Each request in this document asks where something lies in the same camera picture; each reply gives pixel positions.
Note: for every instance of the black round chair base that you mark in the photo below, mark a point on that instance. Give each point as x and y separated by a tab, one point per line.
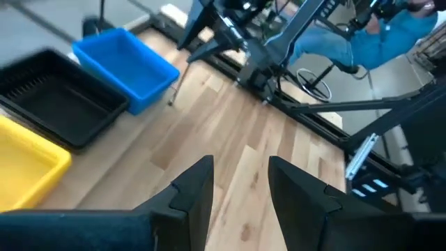
324	72

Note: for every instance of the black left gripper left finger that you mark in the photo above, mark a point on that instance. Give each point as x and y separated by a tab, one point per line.
104	231

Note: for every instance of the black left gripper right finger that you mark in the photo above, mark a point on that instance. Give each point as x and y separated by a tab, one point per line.
331	226

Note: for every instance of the silver metal bracket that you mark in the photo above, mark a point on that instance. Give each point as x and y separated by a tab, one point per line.
360	157

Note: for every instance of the yellow slotted plastic basket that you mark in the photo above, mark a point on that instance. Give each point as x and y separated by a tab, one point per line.
24	167

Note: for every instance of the person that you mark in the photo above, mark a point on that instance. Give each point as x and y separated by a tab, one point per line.
376	45

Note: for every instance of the blue slotted plastic basket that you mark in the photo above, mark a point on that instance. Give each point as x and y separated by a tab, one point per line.
129	66

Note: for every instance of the black slotted plastic basket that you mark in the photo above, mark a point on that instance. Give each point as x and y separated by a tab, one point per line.
59	101

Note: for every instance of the black aluminium table frame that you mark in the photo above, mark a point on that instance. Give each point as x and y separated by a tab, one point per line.
400	122

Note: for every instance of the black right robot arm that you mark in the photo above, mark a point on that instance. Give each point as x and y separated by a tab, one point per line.
226	31

